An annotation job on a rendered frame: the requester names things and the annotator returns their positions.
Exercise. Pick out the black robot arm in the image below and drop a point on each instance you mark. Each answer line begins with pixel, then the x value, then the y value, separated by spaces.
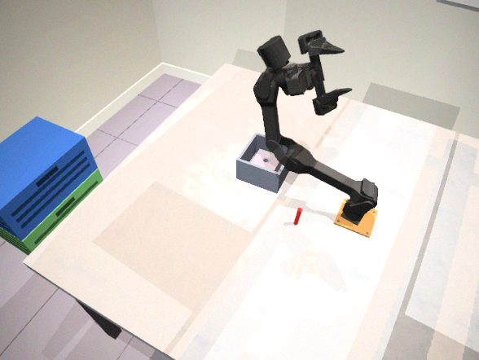
pixel 363 195

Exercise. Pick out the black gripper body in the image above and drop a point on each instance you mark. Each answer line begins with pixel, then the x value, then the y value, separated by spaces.
pixel 314 73

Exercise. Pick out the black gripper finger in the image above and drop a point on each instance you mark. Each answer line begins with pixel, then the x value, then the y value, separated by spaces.
pixel 322 47
pixel 332 97

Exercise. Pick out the red peg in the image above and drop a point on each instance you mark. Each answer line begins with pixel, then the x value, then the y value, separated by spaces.
pixel 299 211

